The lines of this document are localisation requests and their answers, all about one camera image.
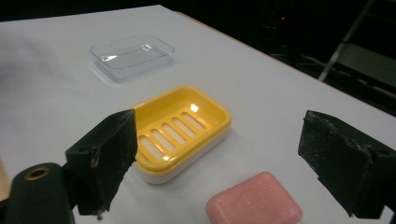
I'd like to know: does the yellow soap dish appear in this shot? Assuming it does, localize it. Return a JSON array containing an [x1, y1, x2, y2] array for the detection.
[[133, 85, 233, 185]]

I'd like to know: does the pink soap bar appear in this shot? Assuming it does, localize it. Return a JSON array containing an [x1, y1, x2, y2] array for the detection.
[[205, 171, 304, 224]]

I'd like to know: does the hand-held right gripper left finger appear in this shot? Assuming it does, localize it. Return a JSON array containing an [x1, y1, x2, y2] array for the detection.
[[64, 107, 138, 220]]

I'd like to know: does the clear plastic lid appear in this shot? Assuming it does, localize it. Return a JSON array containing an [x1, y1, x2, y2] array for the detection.
[[89, 34, 176, 84]]

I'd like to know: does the metal stand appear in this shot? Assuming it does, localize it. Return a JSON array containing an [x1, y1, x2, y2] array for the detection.
[[318, 0, 396, 91]]

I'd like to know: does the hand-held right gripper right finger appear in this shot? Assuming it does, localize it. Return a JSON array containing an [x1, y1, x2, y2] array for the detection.
[[297, 109, 396, 220]]

